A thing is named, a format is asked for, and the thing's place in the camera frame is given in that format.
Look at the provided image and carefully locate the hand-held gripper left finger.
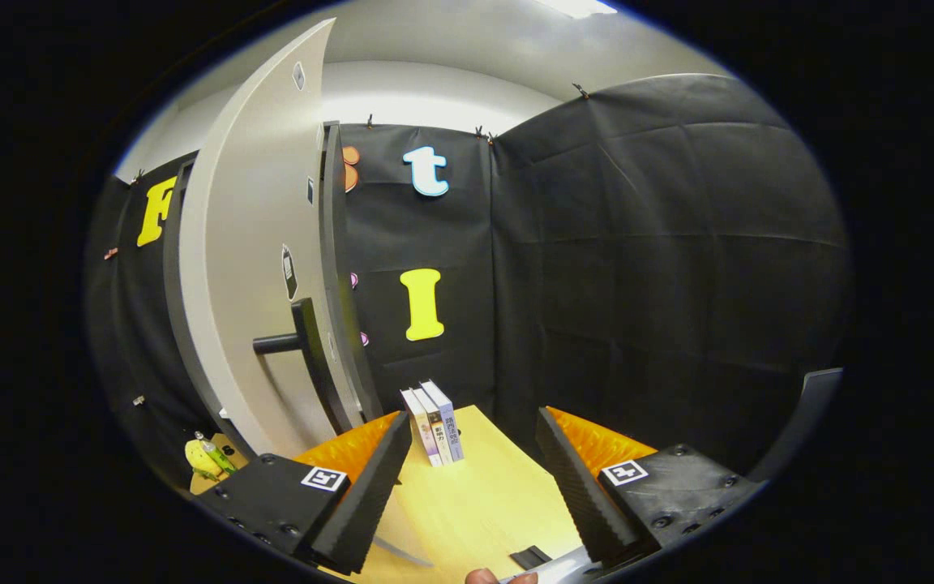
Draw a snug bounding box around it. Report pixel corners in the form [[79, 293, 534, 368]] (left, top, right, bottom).
[[191, 410, 413, 575]]

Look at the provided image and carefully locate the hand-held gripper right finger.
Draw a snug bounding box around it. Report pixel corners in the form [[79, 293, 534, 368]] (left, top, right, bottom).
[[535, 406, 768, 569]]

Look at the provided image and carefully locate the black door handle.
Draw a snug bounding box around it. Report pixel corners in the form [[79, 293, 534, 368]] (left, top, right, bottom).
[[253, 298, 354, 435]]

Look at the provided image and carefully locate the dark grey shoe cabinet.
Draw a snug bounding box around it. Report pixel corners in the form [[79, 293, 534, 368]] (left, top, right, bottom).
[[161, 122, 384, 463]]

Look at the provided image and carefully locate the beige shoe cabinet door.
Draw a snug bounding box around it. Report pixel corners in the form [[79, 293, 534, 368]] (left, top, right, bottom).
[[178, 18, 338, 457]]

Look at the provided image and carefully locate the pale pink book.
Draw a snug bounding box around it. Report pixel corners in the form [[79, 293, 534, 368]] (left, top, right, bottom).
[[400, 388, 443, 468]]

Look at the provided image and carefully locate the cream spine book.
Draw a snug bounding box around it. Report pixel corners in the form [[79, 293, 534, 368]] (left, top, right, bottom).
[[412, 386, 453, 466]]

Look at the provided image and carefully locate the lavender spine book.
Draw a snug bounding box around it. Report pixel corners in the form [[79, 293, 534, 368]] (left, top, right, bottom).
[[421, 380, 465, 463]]

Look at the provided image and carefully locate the green plastic bottle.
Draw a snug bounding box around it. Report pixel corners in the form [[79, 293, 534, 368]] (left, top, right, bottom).
[[195, 431, 238, 475]]

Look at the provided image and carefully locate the yellow plush toy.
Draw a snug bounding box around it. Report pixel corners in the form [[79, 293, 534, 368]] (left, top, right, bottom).
[[184, 438, 225, 479]]

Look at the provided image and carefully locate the grey curved object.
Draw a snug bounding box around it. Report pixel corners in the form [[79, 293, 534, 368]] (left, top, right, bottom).
[[747, 367, 843, 483]]

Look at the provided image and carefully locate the black backdrop cloth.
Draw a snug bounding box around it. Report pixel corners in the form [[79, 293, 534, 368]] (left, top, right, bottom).
[[84, 73, 853, 487]]

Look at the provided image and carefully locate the long ceiling light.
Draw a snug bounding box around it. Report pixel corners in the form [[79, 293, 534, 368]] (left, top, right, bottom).
[[532, 0, 619, 19]]

